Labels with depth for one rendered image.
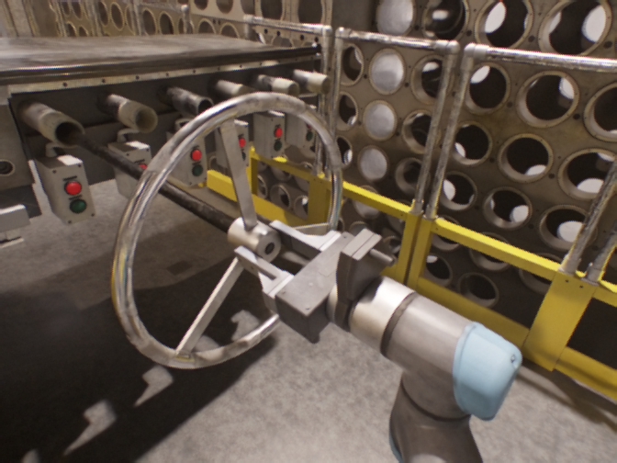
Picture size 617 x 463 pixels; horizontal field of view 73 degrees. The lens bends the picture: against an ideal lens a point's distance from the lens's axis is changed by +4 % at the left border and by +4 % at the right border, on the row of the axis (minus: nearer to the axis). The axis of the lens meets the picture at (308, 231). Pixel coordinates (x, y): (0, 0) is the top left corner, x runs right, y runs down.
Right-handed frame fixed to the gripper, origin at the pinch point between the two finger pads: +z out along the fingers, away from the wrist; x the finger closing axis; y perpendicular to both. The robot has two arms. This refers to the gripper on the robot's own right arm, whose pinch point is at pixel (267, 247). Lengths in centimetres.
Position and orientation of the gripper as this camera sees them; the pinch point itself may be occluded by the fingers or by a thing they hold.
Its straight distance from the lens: 54.3
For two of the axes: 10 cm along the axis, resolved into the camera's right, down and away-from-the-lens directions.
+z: -7.5, -3.8, 5.5
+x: 6.6, -5.4, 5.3
